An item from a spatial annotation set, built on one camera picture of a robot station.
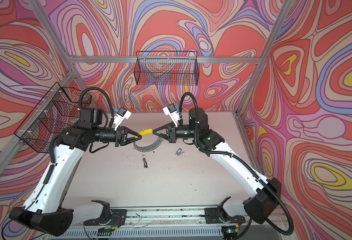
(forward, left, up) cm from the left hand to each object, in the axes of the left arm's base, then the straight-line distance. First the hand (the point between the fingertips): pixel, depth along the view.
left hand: (141, 137), depth 61 cm
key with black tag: (-6, -1, -9) cm, 11 cm away
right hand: (0, -6, 0) cm, 6 cm away
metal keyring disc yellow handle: (-3, -3, -4) cm, 6 cm away
